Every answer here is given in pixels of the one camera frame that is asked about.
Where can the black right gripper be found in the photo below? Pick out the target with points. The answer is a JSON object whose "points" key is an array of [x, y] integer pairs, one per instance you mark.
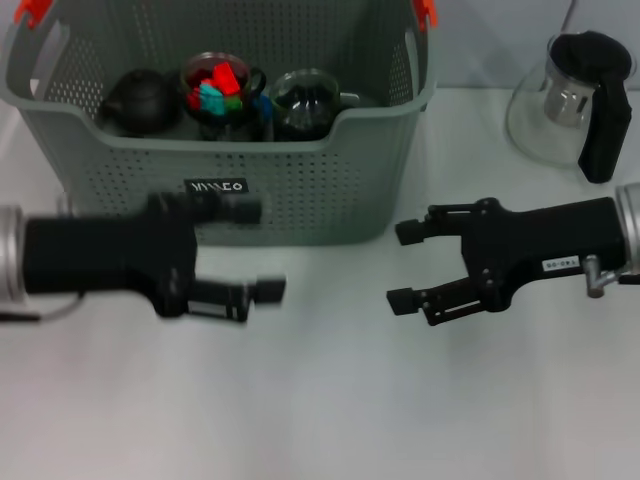
{"points": [[540, 245]]}

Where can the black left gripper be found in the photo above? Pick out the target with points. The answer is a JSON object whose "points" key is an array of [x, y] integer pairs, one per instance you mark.
{"points": [[110, 255]]}

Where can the glass teacup with black sleeve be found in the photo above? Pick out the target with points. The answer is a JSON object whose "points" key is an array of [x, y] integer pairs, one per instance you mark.
{"points": [[200, 67], [302, 97], [225, 132], [302, 132]]}

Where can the blue square brick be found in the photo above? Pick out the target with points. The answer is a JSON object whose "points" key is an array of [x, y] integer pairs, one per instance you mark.
{"points": [[264, 115]]}

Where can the teal square brick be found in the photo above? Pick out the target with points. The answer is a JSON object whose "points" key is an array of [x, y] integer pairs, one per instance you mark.
{"points": [[212, 100]]}

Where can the small red brick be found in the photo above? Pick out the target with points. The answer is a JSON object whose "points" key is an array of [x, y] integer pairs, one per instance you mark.
{"points": [[194, 100]]}

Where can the bright red sloped brick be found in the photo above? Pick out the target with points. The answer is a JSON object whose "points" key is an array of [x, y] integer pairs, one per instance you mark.
{"points": [[226, 79]]}

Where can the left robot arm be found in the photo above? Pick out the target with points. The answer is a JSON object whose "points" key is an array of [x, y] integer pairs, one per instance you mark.
{"points": [[10, 255]]}

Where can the grey perforated storage basket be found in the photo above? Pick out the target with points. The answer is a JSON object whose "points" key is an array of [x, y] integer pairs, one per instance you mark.
{"points": [[325, 190]]}

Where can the black clay teapot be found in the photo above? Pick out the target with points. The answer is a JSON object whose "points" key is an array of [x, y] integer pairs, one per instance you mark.
{"points": [[140, 102]]}

